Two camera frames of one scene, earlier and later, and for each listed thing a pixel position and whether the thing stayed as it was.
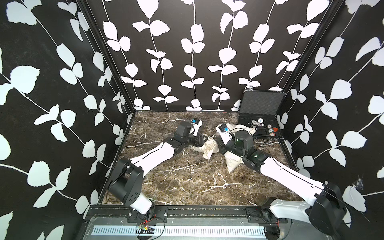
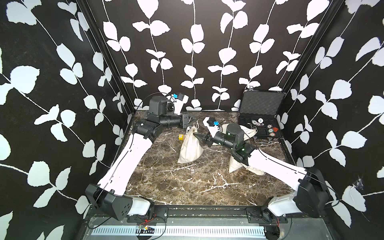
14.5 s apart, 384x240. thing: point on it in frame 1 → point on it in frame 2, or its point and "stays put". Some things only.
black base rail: x=192 y=214 stays put
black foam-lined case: x=259 y=108 stays put
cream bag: x=210 y=146 → x=192 y=147
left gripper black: x=198 y=142 → x=183 y=120
